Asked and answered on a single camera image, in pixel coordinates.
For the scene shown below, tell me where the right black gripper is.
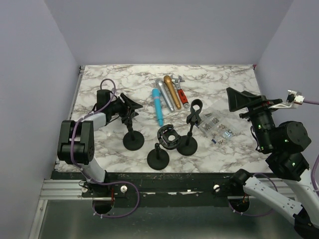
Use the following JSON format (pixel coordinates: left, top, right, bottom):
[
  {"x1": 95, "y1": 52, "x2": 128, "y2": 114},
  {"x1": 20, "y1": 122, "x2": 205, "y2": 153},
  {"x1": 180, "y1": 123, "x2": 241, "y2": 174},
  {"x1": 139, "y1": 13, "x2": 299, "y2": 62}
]
[{"x1": 226, "y1": 86, "x2": 281, "y2": 150}]

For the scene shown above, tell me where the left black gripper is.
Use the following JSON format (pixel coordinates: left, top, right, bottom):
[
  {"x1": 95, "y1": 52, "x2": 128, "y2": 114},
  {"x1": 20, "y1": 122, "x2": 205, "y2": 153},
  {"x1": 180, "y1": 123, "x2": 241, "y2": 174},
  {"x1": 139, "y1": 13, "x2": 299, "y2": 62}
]
[{"x1": 108, "y1": 94, "x2": 142, "y2": 120}]

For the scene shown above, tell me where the teal microphone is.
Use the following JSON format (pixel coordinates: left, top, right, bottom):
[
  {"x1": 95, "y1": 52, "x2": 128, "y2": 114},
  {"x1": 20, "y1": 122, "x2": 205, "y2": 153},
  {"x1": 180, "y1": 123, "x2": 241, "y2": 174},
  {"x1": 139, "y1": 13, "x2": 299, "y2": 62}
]
[{"x1": 152, "y1": 88, "x2": 163, "y2": 126}]

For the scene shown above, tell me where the silver microphone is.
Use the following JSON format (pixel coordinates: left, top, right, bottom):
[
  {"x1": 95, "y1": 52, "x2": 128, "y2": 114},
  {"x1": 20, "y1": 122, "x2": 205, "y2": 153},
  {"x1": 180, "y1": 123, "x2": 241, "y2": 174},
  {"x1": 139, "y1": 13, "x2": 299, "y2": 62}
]
[{"x1": 155, "y1": 78, "x2": 174, "y2": 112}]

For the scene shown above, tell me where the gold microphone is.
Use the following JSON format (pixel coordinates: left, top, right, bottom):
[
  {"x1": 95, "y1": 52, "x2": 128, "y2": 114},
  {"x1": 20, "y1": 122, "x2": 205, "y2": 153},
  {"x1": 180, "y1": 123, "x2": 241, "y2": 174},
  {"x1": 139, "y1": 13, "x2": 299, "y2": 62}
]
[{"x1": 163, "y1": 75, "x2": 181, "y2": 110}]

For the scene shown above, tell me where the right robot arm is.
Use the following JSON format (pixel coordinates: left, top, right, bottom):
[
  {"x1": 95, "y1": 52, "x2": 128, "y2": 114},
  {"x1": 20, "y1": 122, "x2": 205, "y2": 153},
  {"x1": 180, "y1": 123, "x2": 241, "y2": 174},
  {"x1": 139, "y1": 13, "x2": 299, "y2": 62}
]
[{"x1": 226, "y1": 87, "x2": 319, "y2": 239}]

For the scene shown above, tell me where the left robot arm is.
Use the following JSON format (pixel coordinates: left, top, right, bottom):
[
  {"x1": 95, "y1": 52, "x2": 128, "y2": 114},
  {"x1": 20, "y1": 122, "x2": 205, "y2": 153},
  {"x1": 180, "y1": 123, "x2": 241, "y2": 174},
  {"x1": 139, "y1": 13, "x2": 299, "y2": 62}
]
[{"x1": 57, "y1": 90, "x2": 145, "y2": 197}]

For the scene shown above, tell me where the clear plastic screw box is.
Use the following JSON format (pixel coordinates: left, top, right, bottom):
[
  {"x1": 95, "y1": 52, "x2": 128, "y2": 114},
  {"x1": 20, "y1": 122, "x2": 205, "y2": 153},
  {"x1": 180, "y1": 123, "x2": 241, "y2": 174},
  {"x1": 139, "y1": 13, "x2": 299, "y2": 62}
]
[{"x1": 197, "y1": 99, "x2": 238, "y2": 145}]

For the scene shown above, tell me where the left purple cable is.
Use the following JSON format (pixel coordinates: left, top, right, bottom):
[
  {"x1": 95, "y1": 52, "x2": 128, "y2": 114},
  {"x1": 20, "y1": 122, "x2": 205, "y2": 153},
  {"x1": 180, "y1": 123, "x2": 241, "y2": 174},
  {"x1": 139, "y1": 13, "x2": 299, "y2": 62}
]
[{"x1": 69, "y1": 79, "x2": 142, "y2": 220}]

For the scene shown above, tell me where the purple cable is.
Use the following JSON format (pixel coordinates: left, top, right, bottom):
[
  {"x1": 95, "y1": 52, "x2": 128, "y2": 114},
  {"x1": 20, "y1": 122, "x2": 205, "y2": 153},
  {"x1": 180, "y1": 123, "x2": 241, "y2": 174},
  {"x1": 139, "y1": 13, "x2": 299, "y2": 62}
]
[
  {"x1": 69, "y1": 79, "x2": 142, "y2": 220},
  {"x1": 228, "y1": 98, "x2": 319, "y2": 217}
]

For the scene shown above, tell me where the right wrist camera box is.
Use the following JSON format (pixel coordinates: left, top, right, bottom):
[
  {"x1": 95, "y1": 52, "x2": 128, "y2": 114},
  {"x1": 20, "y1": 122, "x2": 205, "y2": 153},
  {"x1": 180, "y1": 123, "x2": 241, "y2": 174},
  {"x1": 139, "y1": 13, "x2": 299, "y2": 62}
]
[{"x1": 270, "y1": 90, "x2": 305, "y2": 109}]

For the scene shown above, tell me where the red-handled adjustable wrench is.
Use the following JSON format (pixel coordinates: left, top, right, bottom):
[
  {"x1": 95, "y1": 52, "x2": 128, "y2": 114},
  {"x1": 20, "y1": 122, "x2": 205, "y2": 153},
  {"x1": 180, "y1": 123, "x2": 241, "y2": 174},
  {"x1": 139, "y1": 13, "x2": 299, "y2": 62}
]
[{"x1": 170, "y1": 75, "x2": 189, "y2": 109}]

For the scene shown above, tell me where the black shock-mount mic stand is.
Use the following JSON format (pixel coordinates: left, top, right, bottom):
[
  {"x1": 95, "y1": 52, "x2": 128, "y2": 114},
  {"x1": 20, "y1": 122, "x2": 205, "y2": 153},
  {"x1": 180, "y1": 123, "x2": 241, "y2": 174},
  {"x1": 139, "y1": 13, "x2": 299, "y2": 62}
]
[{"x1": 147, "y1": 124, "x2": 181, "y2": 170}]

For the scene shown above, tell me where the black front rail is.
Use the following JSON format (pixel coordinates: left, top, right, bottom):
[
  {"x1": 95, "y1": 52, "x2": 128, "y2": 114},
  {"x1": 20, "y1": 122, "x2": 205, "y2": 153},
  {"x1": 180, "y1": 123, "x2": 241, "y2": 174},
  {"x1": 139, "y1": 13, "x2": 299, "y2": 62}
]
[{"x1": 42, "y1": 171, "x2": 252, "y2": 208}]

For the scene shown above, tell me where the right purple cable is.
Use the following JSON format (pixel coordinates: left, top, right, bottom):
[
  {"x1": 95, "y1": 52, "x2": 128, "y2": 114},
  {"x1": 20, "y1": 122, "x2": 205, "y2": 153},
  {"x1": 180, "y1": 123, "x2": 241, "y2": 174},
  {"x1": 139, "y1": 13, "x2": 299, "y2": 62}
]
[{"x1": 228, "y1": 98, "x2": 319, "y2": 217}]

